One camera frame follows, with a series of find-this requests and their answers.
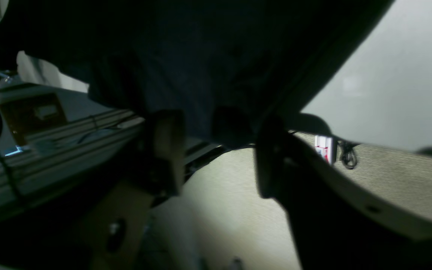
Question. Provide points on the red white box on floor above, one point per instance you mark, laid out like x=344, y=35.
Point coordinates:
x=326, y=147

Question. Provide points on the black t-shirt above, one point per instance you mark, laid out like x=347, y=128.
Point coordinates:
x=227, y=64

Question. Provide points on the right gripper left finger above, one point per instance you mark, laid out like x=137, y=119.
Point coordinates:
x=150, y=166

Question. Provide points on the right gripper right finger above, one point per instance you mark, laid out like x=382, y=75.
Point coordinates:
x=334, y=223

